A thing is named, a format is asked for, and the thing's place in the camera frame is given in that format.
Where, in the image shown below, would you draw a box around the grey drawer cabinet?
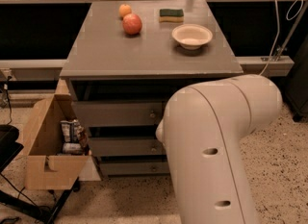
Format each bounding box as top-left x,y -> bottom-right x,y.
61,0 -> 243,176

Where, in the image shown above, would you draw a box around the grey bottom drawer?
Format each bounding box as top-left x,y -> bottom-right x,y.
99,162 -> 169,176

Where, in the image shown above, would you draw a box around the brown cardboard box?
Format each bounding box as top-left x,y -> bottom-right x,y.
23,94 -> 89,190

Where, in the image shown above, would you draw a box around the white cable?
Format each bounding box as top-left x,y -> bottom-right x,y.
258,0 -> 304,77

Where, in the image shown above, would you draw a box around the grey top drawer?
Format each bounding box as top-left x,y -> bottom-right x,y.
72,101 -> 163,127

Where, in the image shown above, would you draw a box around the grey drawer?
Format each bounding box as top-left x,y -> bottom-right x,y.
99,162 -> 169,176
72,101 -> 163,127
89,137 -> 166,157

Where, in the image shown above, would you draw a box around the white paper bowl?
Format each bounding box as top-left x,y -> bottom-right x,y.
171,24 -> 213,50

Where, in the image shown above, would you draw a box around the metal railing frame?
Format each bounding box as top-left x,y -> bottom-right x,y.
1,0 -> 295,79

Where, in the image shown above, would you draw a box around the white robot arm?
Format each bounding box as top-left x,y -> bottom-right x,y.
156,75 -> 282,224

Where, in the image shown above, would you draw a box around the green yellow sponge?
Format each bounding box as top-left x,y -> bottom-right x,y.
159,9 -> 184,22

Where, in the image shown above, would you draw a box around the snack packets in box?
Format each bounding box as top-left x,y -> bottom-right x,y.
60,119 -> 88,155

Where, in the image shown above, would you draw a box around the red apple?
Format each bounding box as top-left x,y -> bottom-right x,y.
122,13 -> 142,35

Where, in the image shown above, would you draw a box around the small orange fruit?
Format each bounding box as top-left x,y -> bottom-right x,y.
118,4 -> 132,18

